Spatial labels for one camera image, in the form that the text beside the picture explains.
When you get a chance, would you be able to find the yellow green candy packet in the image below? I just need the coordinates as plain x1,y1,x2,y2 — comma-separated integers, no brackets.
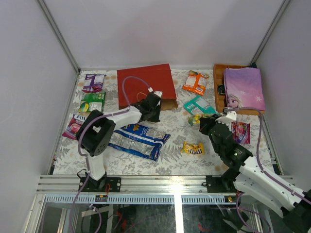
188,114,213,126

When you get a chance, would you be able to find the teal snack packet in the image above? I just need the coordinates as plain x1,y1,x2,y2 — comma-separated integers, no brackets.
184,96,217,115

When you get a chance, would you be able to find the yellow M&Ms packet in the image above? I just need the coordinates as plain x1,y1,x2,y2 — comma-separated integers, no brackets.
181,141,205,155

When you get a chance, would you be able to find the red brown paper bag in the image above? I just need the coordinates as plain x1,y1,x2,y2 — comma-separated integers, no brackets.
117,64,178,111

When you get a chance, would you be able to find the blue Doritos chips bag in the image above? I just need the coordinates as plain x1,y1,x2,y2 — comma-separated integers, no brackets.
108,124,171,162

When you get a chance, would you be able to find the purple berries packet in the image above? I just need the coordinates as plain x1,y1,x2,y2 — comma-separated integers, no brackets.
231,121,251,144
62,114,86,140

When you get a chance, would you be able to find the orange snack packet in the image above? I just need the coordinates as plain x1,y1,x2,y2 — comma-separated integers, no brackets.
182,70,209,96

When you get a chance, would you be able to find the red green snack packet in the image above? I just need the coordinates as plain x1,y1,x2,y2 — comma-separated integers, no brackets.
78,92,106,113

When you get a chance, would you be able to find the purple snack packet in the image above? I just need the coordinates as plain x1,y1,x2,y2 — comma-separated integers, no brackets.
82,74,106,93

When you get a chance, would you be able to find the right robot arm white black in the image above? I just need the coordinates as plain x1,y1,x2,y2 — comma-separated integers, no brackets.
199,115,311,233

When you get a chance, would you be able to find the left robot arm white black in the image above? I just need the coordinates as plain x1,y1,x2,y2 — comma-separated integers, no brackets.
76,91,162,192

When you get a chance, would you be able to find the floral table mat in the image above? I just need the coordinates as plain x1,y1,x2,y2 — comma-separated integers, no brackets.
52,69,274,175

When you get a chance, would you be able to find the orange wooden tray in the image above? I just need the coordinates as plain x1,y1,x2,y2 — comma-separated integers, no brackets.
213,64,266,116

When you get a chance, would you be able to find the black object in tray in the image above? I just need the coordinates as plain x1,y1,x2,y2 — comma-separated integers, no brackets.
217,84,226,96

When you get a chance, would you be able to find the purple princess cloth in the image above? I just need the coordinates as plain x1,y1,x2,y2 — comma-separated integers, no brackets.
224,67,266,111

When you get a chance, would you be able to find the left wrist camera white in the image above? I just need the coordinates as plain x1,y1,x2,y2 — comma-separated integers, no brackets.
147,87,163,102

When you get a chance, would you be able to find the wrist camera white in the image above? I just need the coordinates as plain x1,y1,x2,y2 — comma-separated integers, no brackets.
215,111,237,125
147,87,163,102

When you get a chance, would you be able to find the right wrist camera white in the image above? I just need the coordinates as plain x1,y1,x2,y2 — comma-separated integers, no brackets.
215,111,237,125

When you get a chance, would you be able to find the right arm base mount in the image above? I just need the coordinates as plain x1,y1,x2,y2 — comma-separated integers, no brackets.
201,168,240,193

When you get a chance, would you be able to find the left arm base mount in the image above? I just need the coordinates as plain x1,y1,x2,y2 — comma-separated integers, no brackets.
76,169,121,193

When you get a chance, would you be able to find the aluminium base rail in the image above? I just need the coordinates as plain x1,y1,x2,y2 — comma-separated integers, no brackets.
36,175,236,204

